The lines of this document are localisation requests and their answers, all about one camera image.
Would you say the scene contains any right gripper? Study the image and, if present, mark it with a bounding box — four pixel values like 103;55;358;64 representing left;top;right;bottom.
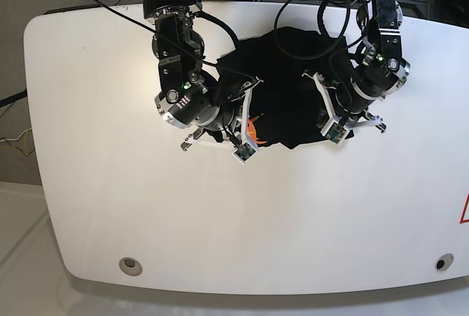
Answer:
180;103;242;151

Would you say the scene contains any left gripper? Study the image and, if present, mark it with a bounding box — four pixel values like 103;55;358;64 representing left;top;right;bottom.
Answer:
331;81;386;133

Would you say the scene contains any black T-shirt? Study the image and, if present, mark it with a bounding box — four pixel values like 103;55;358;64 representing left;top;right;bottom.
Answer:
212;26;333;150

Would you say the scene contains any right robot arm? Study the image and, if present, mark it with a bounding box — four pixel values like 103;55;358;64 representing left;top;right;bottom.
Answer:
143;0;241;147

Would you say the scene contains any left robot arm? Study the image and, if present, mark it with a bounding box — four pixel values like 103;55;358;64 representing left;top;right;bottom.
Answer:
280;0;410;143

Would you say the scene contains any table grommet hole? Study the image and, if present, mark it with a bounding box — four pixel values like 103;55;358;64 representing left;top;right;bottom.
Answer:
119;257;143;276
435;254;454;271

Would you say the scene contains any red triangle sticker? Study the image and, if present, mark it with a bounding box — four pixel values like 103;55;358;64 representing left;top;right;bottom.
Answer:
459;195;469;224

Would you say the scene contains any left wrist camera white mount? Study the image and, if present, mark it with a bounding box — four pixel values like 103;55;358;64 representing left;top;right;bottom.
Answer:
302;70;365;146

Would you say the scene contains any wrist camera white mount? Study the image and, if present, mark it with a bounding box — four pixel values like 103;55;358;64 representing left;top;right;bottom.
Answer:
302;70;365;146
224;77;263;164

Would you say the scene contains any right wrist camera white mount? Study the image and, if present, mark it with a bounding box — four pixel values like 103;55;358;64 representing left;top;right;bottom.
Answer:
224;77;263;164

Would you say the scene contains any yellow cable on floor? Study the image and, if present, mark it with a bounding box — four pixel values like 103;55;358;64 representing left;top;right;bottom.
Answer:
0;128;34;157

